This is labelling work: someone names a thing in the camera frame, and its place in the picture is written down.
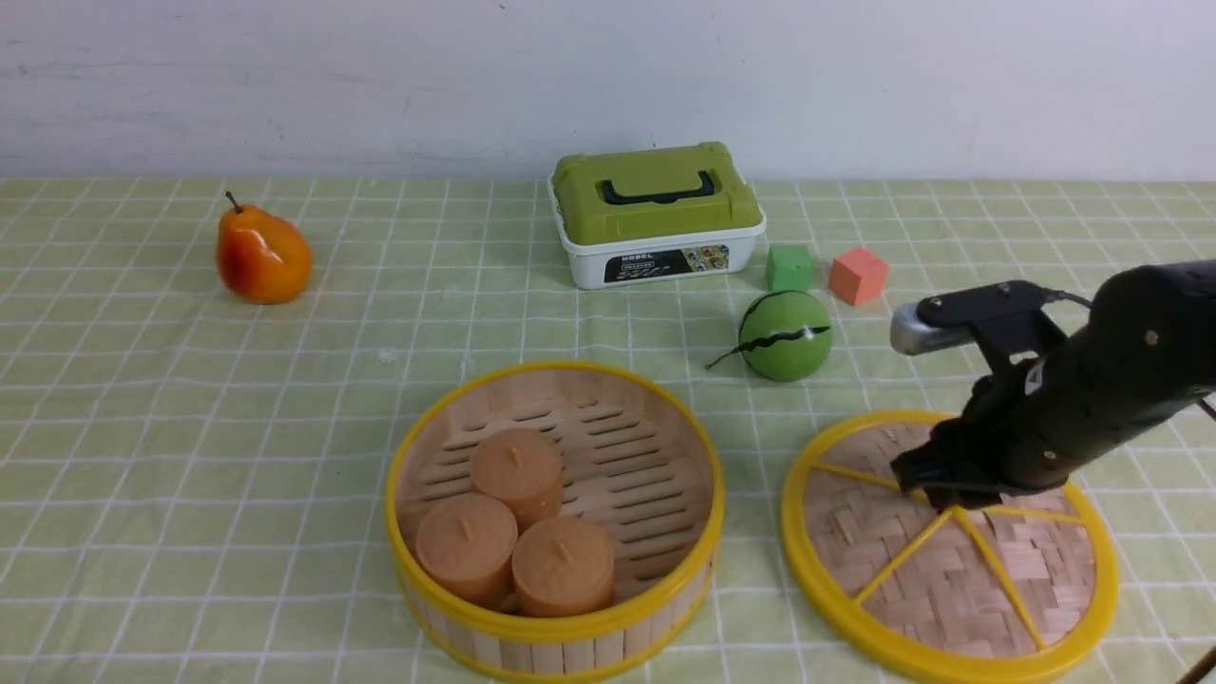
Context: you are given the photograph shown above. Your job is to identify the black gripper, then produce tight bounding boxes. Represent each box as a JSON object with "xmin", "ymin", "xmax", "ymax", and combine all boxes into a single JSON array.
[{"xmin": 890, "ymin": 357, "xmax": 1108, "ymax": 512}]

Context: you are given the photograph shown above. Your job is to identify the yellow woven steamer lid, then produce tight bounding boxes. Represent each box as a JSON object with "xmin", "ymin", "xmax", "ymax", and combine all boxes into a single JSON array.
[{"xmin": 779, "ymin": 410, "xmax": 1120, "ymax": 683}]

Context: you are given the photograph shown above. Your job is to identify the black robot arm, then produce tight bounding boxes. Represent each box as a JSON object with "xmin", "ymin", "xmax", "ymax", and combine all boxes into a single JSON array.
[{"xmin": 890, "ymin": 259, "xmax": 1215, "ymax": 510}]

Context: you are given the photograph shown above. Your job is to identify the yellow bamboo steamer basket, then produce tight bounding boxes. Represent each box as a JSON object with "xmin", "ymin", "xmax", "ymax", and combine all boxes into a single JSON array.
[{"xmin": 384, "ymin": 359, "xmax": 726, "ymax": 683}]

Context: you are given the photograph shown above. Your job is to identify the green toy watermelon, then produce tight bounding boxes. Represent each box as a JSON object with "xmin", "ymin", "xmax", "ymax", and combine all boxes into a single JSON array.
[{"xmin": 705, "ymin": 290, "xmax": 835, "ymax": 385}]

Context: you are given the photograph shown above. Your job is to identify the salmon foam cube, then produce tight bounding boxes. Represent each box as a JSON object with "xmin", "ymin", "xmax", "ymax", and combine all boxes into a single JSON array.
[{"xmin": 826, "ymin": 246, "xmax": 889, "ymax": 307}]

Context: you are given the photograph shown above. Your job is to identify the green foam cube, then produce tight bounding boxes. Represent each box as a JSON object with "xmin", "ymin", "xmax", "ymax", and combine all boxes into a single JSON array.
[{"xmin": 765, "ymin": 245, "xmax": 816, "ymax": 292}]

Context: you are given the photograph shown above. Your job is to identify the brown toy bun right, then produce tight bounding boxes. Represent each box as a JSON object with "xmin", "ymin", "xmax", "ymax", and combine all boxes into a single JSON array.
[{"xmin": 512, "ymin": 516, "xmax": 614, "ymax": 618}]

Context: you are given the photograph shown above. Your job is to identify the brown toy bun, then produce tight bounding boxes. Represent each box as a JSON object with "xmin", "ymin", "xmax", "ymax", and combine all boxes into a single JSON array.
[
  {"xmin": 471, "ymin": 427, "xmax": 564, "ymax": 533},
  {"xmin": 512, "ymin": 516, "xmax": 614, "ymax": 618},
  {"xmin": 413, "ymin": 492, "xmax": 520, "ymax": 611}
]

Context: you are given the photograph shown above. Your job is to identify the green lidded storage box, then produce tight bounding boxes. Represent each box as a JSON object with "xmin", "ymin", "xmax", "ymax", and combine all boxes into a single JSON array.
[{"xmin": 546, "ymin": 142, "xmax": 766, "ymax": 291}]

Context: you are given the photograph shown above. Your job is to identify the brown toy bun rear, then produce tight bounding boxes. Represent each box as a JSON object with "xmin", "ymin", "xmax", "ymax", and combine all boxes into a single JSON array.
[{"xmin": 471, "ymin": 427, "xmax": 564, "ymax": 533}]

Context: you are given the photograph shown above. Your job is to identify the brown toy bun left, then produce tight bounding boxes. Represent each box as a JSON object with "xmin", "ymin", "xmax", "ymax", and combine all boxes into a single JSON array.
[{"xmin": 413, "ymin": 492, "xmax": 520, "ymax": 611}]

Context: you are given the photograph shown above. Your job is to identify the orange toy pear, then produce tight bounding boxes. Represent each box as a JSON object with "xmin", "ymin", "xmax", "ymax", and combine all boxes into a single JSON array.
[{"xmin": 214, "ymin": 191, "xmax": 314, "ymax": 305}]

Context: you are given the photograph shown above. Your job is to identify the green checkered tablecloth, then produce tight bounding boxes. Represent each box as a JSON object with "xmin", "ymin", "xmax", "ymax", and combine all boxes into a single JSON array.
[{"xmin": 1, "ymin": 178, "xmax": 1215, "ymax": 683}]

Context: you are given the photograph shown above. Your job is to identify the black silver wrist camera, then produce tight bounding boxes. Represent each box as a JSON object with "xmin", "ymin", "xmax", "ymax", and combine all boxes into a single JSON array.
[{"xmin": 889, "ymin": 280, "xmax": 1068, "ymax": 375}]

